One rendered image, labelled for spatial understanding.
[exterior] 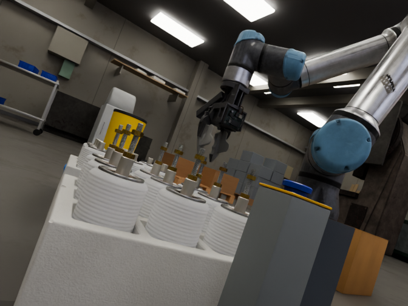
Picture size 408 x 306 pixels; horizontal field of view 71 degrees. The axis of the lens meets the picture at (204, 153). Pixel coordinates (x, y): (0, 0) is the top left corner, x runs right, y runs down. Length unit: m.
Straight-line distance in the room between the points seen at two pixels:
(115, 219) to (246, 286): 0.20
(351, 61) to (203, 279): 0.72
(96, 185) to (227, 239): 0.24
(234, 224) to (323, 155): 0.28
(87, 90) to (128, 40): 1.69
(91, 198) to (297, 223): 0.28
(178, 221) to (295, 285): 0.19
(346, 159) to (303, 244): 0.34
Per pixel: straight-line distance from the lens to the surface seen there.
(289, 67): 0.78
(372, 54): 0.96
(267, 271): 0.37
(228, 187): 4.31
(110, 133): 3.29
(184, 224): 0.47
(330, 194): 0.83
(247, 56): 0.79
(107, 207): 0.44
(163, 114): 8.31
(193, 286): 0.49
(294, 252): 0.38
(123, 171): 0.47
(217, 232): 0.53
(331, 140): 0.69
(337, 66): 0.93
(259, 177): 5.98
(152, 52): 8.37
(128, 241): 0.43
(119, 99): 5.64
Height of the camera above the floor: 0.30
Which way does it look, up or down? 4 degrees up
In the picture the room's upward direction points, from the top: 20 degrees clockwise
